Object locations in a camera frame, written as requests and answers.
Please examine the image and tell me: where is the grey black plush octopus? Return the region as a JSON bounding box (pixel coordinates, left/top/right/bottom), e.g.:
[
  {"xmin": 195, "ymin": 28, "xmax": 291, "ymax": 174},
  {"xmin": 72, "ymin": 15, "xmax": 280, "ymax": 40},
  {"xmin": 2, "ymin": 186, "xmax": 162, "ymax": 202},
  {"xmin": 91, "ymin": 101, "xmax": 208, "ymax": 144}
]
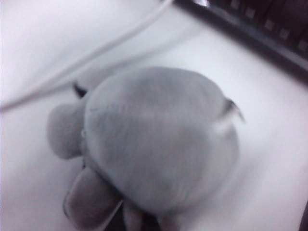
[{"xmin": 47, "ymin": 66, "xmax": 246, "ymax": 231}]

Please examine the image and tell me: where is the black mechanical keyboard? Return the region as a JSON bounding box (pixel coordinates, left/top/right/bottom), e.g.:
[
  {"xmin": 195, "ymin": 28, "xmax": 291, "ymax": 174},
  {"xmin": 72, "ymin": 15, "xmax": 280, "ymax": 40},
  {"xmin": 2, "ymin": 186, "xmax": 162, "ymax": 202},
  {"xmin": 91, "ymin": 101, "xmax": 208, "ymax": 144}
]
[{"xmin": 173, "ymin": 0, "xmax": 308, "ymax": 82}]

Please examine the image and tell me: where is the white USB charging cable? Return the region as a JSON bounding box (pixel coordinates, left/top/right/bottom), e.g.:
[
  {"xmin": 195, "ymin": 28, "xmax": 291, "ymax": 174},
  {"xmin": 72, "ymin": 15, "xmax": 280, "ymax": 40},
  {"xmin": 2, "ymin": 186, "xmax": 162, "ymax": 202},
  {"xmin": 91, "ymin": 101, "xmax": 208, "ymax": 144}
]
[{"xmin": 0, "ymin": 0, "xmax": 173, "ymax": 114}]

